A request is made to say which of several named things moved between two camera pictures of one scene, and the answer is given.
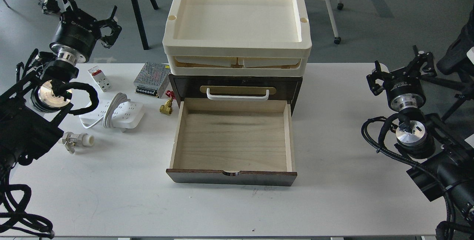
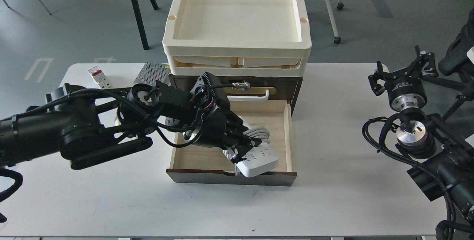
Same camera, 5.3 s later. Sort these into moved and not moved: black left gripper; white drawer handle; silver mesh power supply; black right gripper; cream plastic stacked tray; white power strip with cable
Moved: black left gripper; white power strip with cable
Not moved: silver mesh power supply; cream plastic stacked tray; white drawer handle; black right gripper
